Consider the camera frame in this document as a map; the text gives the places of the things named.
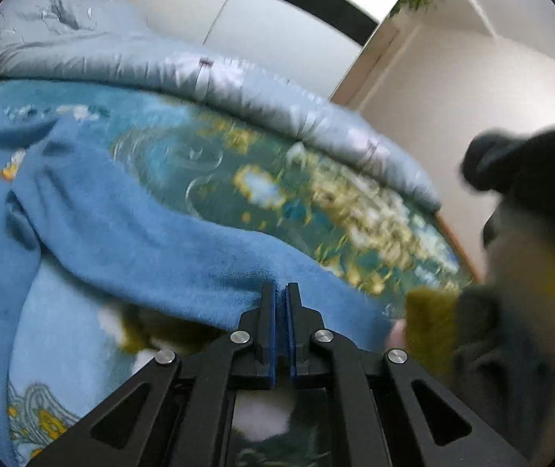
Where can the green floral blanket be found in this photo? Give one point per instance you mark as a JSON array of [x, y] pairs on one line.
[[268, 180]]

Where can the blue flowered quilt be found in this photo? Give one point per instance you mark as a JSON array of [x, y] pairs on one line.
[[112, 48]]

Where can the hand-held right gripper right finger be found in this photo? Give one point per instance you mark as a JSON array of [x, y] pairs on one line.
[[293, 350]]

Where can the blue fleece garment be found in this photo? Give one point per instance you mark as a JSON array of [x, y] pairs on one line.
[[136, 233]]

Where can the wooden bed frame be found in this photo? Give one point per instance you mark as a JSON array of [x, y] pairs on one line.
[[457, 248]]

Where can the white wardrobe with black stripe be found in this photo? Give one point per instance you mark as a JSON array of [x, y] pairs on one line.
[[282, 34]]

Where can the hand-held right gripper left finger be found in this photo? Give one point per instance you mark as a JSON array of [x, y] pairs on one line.
[[271, 350]]

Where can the white door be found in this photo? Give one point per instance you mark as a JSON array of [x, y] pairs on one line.
[[379, 63]]

